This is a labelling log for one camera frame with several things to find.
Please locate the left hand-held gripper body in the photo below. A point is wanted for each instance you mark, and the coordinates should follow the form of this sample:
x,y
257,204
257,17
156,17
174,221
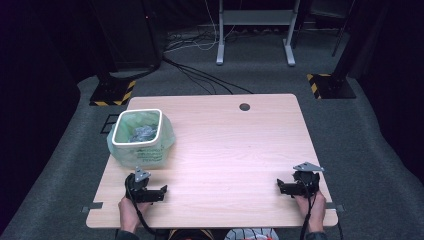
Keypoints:
x,y
138,191

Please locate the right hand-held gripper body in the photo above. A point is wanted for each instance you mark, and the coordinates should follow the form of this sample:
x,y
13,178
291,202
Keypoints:
x,y
305,185

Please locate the green plastic garbage bag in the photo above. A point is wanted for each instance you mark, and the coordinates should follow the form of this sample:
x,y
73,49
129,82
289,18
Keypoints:
x,y
146,155

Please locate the grey plastic waste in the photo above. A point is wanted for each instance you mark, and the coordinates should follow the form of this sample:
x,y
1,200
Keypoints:
x,y
143,134

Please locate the person's left hand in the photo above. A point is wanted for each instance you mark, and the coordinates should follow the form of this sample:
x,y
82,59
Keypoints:
x,y
128,213

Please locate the person's right hand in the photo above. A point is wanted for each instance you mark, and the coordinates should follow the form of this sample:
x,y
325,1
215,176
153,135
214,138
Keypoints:
x,y
316,210

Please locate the grey table edge clamp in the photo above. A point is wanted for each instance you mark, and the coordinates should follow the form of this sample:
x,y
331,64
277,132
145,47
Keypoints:
x,y
336,207

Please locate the person's left shoe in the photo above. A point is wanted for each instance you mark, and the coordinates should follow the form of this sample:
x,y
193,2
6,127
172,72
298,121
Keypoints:
x,y
190,235

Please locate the person's shoe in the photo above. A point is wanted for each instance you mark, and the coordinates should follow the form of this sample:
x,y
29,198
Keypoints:
x,y
190,235
250,234

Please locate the person's right shoe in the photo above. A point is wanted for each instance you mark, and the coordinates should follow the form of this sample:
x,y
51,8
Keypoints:
x,y
250,234

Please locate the black stand with striped base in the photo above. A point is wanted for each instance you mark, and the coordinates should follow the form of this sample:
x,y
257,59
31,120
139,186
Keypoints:
x,y
111,91
330,86

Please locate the dark curtain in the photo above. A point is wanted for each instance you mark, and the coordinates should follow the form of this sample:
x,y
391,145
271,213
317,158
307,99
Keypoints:
x,y
30,100
400,83

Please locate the black cabinet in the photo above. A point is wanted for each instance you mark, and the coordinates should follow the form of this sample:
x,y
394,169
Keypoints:
x,y
133,33

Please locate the white metal desk frame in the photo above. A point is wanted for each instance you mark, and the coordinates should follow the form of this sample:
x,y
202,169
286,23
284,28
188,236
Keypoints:
x,y
255,17

